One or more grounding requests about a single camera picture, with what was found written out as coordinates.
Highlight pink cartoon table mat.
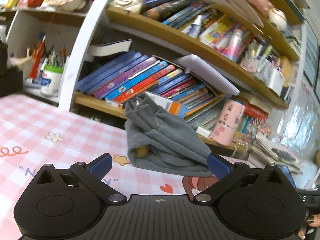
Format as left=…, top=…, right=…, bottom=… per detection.
left=1, top=94, right=217, bottom=239

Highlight white wooden bookshelf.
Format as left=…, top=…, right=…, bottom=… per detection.
left=0, top=0, right=306, bottom=153

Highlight pink sticker tumbler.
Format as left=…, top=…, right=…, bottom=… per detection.
left=211, top=99, right=245, bottom=146

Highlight orange white box upper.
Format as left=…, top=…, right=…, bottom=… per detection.
left=145, top=91, right=188, bottom=118

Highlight white charger block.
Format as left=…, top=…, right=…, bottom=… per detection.
left=196, top=126, right=212, bottom=139

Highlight person right hand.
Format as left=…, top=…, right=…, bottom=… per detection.
left=298, top=214, right=319, bottom=239

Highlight stack of papers and magazines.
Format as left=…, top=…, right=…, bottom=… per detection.
left=248, top=139, right=303, bottom=174

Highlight colourful bead flower bunch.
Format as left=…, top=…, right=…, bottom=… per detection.
left=246, top=119, right=272, bottom=142

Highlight black smartphone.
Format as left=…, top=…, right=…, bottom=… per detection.
left=279, top=165, right=296, bottom=188

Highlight grey sweatshirt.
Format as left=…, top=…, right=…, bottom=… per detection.
left=125, top=93, right=212, bottom=177

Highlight white green lid jar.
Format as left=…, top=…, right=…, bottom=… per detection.
left=40, top=64, right=63, bottom=97

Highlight red dictionary book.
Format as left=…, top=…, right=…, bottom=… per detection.
left=244, top=103, right=268, bottom=122

